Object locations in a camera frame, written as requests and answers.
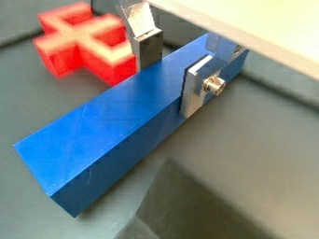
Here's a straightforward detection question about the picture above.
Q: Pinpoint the red cross-shaped block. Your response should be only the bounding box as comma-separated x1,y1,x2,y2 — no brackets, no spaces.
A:
33,2,137,86

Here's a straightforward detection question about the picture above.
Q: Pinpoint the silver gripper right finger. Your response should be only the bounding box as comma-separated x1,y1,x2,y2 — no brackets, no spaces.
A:
178,32,241,118

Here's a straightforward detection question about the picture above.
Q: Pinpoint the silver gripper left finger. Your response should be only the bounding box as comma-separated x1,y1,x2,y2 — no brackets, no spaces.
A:
117,0,162,70

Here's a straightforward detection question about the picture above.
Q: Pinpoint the blue bar block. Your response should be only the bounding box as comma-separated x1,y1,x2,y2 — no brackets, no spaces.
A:
12,33,250,218

